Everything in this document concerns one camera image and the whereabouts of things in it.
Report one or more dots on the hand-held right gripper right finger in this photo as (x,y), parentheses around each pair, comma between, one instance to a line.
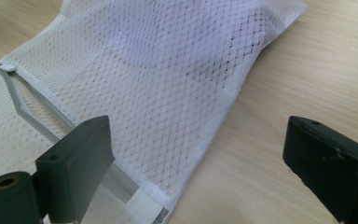
(329,168)

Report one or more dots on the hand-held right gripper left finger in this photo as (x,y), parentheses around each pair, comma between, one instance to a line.
(74,168)

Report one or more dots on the white mesh laundry bag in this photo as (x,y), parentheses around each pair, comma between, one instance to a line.
(155,87)

